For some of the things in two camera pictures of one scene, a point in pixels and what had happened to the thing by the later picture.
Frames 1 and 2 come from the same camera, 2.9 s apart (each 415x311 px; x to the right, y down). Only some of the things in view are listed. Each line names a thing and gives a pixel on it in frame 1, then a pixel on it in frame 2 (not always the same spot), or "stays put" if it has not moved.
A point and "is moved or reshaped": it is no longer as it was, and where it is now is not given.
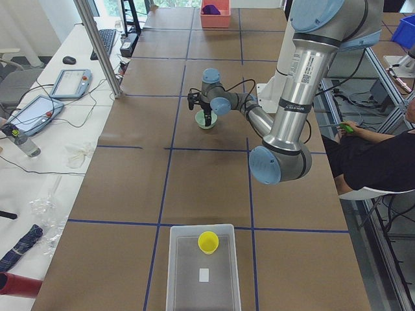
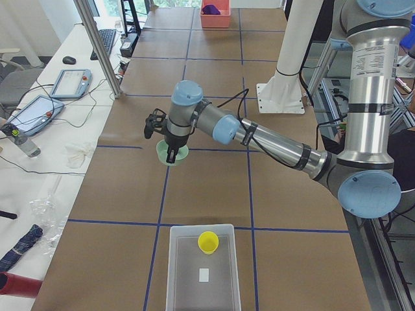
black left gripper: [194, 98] -> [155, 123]
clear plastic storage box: [199, 281] stays put
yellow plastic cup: [208, 241] stays put
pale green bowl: [200, 119] is moved or reshaped
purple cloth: [211, 10] stays put
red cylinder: [17, 286] stays put
